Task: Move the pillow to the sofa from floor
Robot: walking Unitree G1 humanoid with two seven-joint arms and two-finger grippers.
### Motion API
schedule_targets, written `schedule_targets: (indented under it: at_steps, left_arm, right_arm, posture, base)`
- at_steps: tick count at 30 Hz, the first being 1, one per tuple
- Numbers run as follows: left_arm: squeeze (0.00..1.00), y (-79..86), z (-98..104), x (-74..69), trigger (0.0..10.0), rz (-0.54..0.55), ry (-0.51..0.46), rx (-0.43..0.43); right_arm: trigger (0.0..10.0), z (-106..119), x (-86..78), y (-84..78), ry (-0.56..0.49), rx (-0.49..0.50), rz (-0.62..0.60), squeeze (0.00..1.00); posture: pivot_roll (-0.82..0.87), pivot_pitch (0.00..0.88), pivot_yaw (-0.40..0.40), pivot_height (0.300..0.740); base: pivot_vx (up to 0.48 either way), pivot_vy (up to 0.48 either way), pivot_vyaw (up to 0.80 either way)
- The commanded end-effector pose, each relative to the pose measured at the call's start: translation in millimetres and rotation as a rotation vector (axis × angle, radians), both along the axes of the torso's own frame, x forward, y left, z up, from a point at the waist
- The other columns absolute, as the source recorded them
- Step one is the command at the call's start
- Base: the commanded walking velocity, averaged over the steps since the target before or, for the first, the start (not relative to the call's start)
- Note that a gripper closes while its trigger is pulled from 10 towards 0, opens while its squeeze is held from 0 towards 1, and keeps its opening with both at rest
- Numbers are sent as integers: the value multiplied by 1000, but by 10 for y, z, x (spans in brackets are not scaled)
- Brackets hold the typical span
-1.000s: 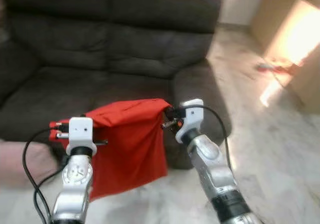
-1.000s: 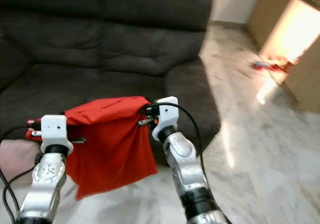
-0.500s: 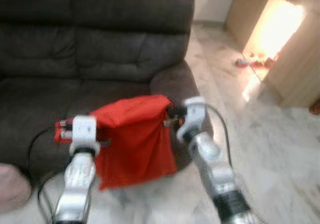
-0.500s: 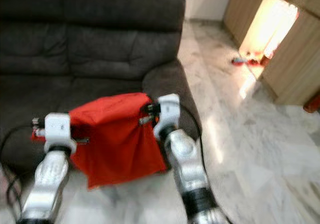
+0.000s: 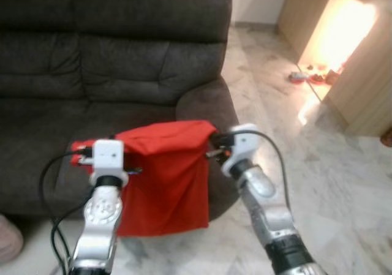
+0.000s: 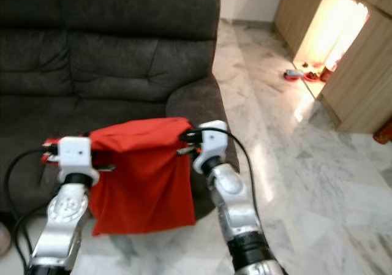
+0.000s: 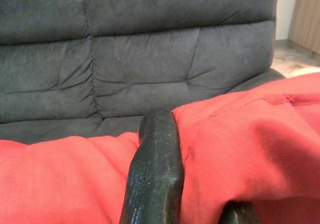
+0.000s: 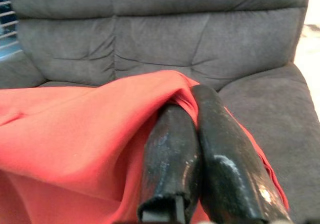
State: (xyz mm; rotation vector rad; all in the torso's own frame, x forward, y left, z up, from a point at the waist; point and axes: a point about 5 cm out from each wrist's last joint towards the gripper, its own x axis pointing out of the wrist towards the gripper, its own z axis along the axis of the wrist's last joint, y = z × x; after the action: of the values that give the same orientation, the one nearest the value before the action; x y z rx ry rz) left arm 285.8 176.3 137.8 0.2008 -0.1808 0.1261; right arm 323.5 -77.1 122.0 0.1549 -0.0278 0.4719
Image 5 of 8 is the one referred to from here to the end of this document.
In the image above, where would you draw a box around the red square pillow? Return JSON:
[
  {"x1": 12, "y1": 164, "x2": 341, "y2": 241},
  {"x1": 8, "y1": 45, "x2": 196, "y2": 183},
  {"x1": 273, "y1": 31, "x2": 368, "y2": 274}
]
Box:
[{"x1": 69, "y1": 120, "x2": 218, "y2": 238}]

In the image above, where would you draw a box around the dark grey two-seat sofa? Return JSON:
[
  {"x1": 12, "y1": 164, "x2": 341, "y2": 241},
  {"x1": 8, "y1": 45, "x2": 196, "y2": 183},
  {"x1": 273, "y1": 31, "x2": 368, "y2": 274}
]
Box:
[{"x1": 0, "y1": 0, "x2": 241, "y2": 224}]

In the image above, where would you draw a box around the small red bowl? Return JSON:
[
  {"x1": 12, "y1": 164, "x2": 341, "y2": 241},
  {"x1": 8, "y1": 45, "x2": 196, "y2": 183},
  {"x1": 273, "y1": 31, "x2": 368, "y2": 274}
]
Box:
[
  {"x1": 308, "y1": 73, "x2": 326, "y2": 85},
  {"x1": 289, "y1": 72, "x2": 306, "y2": 85}
]

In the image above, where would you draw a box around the red jar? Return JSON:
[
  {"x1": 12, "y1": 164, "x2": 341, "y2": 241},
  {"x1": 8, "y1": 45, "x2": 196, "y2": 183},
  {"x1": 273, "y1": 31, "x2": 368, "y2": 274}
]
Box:
[{"x1": 325, "y1": 68, "x2": 341, "y2": 83}]

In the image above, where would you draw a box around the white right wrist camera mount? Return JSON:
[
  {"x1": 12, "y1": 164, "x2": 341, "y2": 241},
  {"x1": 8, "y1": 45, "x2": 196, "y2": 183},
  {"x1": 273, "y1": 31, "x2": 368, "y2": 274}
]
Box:
[{"x1": 221, "y1": 123, "x2": 262, "y2": 177}]

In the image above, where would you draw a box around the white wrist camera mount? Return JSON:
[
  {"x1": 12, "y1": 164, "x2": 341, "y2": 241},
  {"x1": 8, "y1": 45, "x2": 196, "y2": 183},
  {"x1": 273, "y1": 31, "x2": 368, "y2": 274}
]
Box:
[
  {"x1": 221, "y1": 123, "x2": 262, "y2": 177},
  {"x1": 91, "y1": 139, "x2": 130, "y2": 187}
]

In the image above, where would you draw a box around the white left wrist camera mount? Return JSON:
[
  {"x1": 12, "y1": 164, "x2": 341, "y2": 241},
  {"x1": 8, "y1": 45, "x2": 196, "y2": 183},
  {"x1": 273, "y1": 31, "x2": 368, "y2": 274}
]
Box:
[{"x1": 91, "y1": 139, "x2": 130, "y2": 187}]

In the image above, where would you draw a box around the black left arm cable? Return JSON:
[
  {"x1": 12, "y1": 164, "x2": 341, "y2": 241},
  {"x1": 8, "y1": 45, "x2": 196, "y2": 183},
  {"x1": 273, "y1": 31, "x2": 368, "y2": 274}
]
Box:
[{"x1": 40, "y1": 145, "x2": 94, "y2": 275}]

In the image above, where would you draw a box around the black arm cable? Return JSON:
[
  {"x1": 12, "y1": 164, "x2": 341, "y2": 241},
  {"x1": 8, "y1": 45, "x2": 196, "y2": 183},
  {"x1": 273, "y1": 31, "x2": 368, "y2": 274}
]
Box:
[
  {"x1": 40, "y1": 145, "x2": 94, "y2": 275},
  {"x1": 228, "y1": 129, "x2": 294, "y2": 209}
]

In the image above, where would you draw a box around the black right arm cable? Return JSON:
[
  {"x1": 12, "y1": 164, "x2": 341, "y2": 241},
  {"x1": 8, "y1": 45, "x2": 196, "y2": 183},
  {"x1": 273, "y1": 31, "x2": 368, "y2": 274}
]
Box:
[{"x1": 228, "y1": 129, "x2": 294, "y2": 209}]

